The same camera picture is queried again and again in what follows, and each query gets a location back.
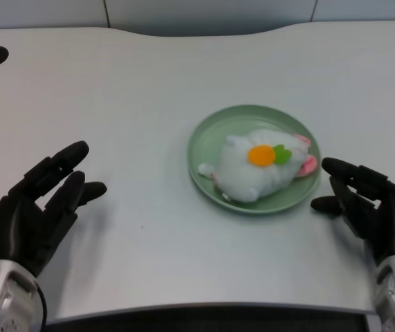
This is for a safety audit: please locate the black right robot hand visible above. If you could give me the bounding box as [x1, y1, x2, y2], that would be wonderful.
[310, 157, 395, 267]

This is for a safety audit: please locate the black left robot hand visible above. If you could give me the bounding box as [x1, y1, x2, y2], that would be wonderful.
[0, 140, 108, 277]

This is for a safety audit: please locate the white rabbit doll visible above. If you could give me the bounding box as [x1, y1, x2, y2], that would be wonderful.
[197, 128, 320, 203]

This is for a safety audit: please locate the green round plate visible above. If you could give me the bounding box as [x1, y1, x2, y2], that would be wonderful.
[186, 104, 322, 216]

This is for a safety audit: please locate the black robot torso front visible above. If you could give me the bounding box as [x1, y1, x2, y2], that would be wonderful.
[44, 304, 369, 332]

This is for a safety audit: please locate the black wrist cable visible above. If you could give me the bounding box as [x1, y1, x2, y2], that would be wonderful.
[34, 279, 48, 328]

